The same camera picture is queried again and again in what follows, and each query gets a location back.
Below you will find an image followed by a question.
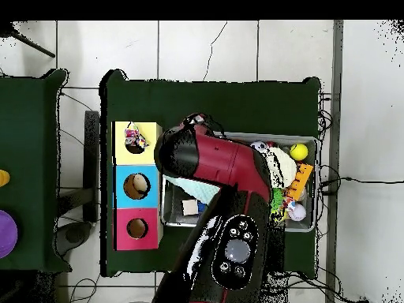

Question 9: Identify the dark grey rounded object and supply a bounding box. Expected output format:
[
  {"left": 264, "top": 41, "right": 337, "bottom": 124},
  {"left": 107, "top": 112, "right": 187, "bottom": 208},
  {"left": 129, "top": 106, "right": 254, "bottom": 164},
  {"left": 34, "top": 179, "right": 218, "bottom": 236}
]
[{"left": 54, "top": 220, "right": 93, "bottom": 256}]

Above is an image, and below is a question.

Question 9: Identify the shallow clear plastic bin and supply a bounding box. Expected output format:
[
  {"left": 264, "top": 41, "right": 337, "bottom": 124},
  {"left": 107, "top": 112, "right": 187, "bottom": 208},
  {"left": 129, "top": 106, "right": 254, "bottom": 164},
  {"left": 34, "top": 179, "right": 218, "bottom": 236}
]
[{"left": 160, "top": 130, "right": 319, "bottom": 233}]

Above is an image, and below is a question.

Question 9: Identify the black cable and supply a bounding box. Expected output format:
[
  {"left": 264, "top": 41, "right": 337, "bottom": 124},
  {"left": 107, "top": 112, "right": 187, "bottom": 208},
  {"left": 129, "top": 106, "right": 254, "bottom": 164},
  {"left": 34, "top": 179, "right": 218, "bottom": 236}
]
[{"left": 318, "top": 163, "right": 404, "bottom": 196}]

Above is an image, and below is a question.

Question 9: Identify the cream waffle cloth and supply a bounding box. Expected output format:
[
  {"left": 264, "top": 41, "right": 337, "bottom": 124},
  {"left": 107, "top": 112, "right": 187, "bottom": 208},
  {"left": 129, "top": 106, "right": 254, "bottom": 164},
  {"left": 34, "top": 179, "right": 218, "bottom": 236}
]
[{"left": 266, "top": 147, "right": 298, "bottom": 189}]

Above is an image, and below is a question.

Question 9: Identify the wooden box with three holes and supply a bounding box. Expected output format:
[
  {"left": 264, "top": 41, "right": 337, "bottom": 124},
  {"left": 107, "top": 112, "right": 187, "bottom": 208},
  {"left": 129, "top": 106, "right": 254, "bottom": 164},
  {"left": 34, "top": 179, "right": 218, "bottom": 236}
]
[{"left": 111, "top": 121, "right": 164, "bottom": 252}]

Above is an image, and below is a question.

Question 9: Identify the yellow tennis ball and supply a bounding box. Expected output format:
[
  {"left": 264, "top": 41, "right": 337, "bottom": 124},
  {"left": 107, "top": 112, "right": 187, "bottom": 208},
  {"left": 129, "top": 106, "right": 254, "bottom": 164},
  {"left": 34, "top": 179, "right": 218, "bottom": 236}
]
[{"left": 289, "top": 142, "right": 309, "bottom": 162}]

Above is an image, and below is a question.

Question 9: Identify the white baseball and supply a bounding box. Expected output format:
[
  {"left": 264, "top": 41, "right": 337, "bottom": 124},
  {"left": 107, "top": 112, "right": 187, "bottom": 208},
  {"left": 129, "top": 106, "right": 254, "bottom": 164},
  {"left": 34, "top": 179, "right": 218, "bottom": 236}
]
[{"left": 287, "top": 203, "right": 307, "bottom": 223}]

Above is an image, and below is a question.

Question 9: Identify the light blue waffle cloth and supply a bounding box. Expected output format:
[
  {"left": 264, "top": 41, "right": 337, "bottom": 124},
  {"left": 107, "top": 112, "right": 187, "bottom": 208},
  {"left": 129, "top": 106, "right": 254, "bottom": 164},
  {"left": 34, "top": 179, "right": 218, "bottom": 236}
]
[{"left": 163, "top": 174, "right": 222, "bottom": 205}]

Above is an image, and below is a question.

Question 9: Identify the purple ball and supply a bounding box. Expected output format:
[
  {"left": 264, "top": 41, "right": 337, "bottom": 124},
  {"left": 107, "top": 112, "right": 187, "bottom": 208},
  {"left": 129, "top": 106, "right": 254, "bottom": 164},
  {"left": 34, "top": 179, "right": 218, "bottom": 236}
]
[{"left": 0, "top": 209, "right": 19, "bottom": 260}]

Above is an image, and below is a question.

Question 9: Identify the black metal stand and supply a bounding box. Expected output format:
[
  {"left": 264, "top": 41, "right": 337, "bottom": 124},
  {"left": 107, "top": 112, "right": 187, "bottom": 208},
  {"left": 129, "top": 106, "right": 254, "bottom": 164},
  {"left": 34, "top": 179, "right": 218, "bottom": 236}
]
[{"left": 56, "top": 110, "right": 101, "bottom": 223}]

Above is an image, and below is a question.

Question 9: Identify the orange notched foam block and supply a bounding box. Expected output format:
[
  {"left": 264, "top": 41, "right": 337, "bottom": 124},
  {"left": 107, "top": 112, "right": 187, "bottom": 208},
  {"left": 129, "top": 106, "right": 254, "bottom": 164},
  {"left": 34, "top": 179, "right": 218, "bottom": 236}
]
[{"left": 286, "top": 163, "right": 315, "bottom": 202}]

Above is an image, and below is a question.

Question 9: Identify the dark green tablecloth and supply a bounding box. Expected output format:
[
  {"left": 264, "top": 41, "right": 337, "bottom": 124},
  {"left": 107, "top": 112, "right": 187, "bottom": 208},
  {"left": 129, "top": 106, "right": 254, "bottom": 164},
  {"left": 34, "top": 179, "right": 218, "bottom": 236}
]
[
  {"left": 99, "top": 69, "right": 322, "bottom": 279},
  {"left": 0, "top": 69, "right": 72, "bottom": 274}
]

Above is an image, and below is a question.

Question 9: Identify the black tripod leg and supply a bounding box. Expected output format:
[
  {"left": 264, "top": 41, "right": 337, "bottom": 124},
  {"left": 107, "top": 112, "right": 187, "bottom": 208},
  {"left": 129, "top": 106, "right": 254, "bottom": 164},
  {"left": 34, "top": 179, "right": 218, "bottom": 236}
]
[{"left": 0, "top": 21, "right": 57, "bottom": 58}]

